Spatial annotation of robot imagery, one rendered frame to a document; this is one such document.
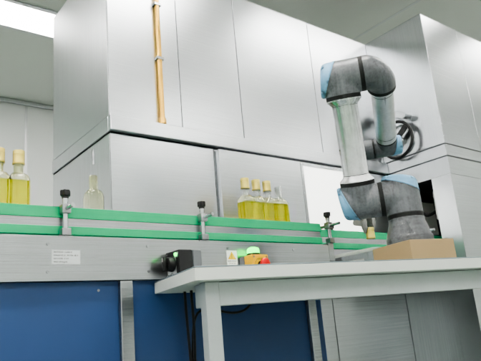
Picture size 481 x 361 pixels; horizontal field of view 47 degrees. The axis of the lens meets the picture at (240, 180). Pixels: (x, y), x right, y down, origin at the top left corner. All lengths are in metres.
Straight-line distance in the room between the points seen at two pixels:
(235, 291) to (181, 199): 0.77
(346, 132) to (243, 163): 0.64
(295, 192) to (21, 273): 1.37
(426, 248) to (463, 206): 1.13
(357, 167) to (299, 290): 0.51
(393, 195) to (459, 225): 1.03
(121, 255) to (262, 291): 0.43
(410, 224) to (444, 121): 1.24
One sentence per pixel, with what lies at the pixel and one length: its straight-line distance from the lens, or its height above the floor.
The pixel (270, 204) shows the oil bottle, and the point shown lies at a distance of 2.19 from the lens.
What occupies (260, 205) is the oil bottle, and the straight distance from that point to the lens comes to 2.15.
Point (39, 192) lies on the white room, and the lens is 5.13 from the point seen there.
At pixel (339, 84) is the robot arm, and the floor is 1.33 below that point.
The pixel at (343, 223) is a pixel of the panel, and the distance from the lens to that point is 2.71.
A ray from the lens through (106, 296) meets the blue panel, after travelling 1.64.
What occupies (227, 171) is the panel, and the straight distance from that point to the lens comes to 2.28.
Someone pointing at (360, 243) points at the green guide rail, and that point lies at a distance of 2.51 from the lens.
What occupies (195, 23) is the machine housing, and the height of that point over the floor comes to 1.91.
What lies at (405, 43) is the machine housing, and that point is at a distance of 3.21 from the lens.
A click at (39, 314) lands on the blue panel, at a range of 1.57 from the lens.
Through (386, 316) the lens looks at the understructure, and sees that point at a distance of 2.88.
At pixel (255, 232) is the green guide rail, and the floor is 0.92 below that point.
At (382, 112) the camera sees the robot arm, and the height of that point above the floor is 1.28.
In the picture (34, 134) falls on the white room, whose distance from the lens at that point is 5.28.
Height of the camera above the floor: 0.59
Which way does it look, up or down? 15 degrees up
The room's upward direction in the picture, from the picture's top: 5 degrees counter-clockwise
